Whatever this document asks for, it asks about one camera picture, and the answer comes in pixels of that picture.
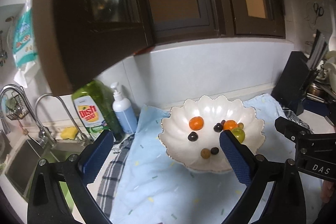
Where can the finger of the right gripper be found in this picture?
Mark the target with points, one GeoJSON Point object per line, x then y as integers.
{"type": "Point", "coordinates": [292, 131]}
{"type": "Point", "coordinates": [331, 120]}

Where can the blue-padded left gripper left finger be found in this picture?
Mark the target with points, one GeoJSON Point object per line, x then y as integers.
{"type": "Point", "coordinates": [94, 155]}

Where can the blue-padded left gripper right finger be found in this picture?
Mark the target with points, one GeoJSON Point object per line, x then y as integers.
{"type": "Point", "coordinates": [246, 165]}

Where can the green round fruit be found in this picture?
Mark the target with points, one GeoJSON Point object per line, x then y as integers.
{"type": "Point", "coordinates": [239, 134]}

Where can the small dark grape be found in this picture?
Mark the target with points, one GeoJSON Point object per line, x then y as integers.
{"type": "Point", "coordinates": [214, 150]}

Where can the brown longan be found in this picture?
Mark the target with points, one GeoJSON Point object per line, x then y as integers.
{"type": "Point", "coordinates": [240, 125]}
{"type": "Point", "coordinates": [205, 153]}

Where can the orange tangerine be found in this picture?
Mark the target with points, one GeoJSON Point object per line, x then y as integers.
{"type": "Point", "coordinates": [230, 124]}
{"type": "Point", "coordinates": [196, 123]}

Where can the dark plum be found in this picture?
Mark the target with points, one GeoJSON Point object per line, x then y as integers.
{"type": "Point", "coordinates": [218, 127]}
{"type": "Point", "coordinates": [193, 136]}

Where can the right chrome faucet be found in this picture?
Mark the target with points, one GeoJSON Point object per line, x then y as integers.
{"type": "Point", "coordinates": [58, 113]}

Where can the chrome faucet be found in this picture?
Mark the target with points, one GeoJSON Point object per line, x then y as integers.
{"type": "Point", "coordinates": [58, 113]}
{"type": "Point", "coordinates": [19, 90]}

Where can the yellow sponge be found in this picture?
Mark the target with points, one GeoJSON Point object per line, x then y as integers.
{"type": "Point", "coordinates": [69, 133]}

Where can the stainless steel pot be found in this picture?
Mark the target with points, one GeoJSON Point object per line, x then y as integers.
{"type": "Point", "coordinates": [320, 92]}

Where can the checkered dish towel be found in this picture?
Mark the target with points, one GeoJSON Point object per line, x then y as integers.
{"type": "Point", "coordinates": [112, 175]}

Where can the green plastic basin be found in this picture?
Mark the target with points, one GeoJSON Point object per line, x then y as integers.
{"type": "Point", "coordinates": [66, 201]}

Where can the left chrome faucet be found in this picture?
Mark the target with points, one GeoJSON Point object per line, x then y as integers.
{"type": "Point", "coordinates": [19, 90]}

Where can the cream ceramic teapot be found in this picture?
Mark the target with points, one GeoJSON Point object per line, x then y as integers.
{"type": "Point", "coordinates": [326, 65]}

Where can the black knife block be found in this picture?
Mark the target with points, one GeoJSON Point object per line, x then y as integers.
{"type": "Point", "coordinates": [298, 74]}

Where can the green dish soap bottle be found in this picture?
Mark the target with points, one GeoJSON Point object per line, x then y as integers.
{"type": "Point", "coordinates": [93, 104]}

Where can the white blue pump bottle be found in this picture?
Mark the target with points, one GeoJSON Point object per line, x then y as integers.
{"type": "Point", "coordinates": [123, 109]}

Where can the white scalloped ceramic bowl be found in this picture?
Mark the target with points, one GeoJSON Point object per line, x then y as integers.
{"type": "Point", "coordinates": [175, 130]}

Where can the stainless steel sink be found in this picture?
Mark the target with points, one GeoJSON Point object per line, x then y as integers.
{"type": "Point", "coordinates": [20, 167]}

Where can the light blue cloth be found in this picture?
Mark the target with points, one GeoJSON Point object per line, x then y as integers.
{"type": "Point", "coordinates": [155, 189]}

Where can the black scissors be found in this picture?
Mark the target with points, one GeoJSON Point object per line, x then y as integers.
{"type": "Point", "coordinates": [319, 12]}

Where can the plastic wipes package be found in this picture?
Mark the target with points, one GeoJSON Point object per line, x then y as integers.
{"type": "Point", "coordinates": [24, 47]}

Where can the wire sink caddy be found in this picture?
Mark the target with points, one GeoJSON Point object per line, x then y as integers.
{"type": "Point", "coordinates": [16, 108]}

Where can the dark wooden wall cabinet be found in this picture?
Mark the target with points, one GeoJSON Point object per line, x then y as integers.
{"type": "Point", "coordinates": [74, 48]}

